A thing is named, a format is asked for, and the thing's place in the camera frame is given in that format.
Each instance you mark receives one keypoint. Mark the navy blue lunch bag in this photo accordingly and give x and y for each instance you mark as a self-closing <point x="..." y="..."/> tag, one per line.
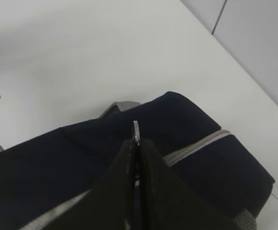
<point x="46" y="171"/>

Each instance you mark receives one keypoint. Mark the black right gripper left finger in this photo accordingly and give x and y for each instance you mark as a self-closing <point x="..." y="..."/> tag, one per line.
<point x="109" y="205"/>

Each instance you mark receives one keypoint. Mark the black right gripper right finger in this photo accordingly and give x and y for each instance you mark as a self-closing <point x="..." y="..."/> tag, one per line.
<point x="167" y="203"/>

